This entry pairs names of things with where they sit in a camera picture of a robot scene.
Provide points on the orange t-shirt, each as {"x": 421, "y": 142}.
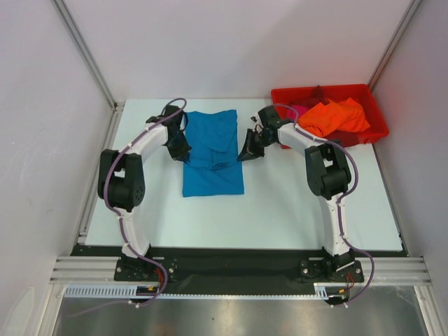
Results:
{"x": 345, "y": 116}

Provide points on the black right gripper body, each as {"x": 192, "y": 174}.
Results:
{"x": 254, "y": 144}

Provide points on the aluminium frame post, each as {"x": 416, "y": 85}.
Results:
{"x": 404, "y": 24}
{"x": 80, "y": 44}

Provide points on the dark red t-shirt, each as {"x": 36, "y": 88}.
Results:
{"x": 318, "y": 96}

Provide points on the white slotted cable duct left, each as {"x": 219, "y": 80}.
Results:
{"x": 110, "y": 291}

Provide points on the aluminium side rail left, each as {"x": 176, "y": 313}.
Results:
{"x": 84, "y": 264}

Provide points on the white slotted cable duct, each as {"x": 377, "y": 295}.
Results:
{"x": 345, "y": 289}
{"x": 110, "y": 291}

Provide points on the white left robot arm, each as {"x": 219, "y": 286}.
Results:
{"x": 121, "y": 185}

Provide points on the white slotted cable duct right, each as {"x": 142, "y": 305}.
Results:
{"x": 345, "y": 289}

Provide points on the aluminium frame post right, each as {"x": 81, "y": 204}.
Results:
{"x": 404, "y": 24}

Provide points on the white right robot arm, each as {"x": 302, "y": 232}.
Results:
{"x": 331, "y": 175}

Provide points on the aluminium frame post left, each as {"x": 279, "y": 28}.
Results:
{"x": 80, "y": 44}

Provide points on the blue polo t-shirt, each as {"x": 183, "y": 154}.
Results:
{"x": 213, "y": 168}

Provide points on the red plastic bin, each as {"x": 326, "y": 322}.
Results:
{"x": 285, "y": 97}

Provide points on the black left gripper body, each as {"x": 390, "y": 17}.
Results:
{"x": 178, "y": 147}

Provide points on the pink t-shirt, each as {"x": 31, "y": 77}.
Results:
{"x": 296, "y": 111}

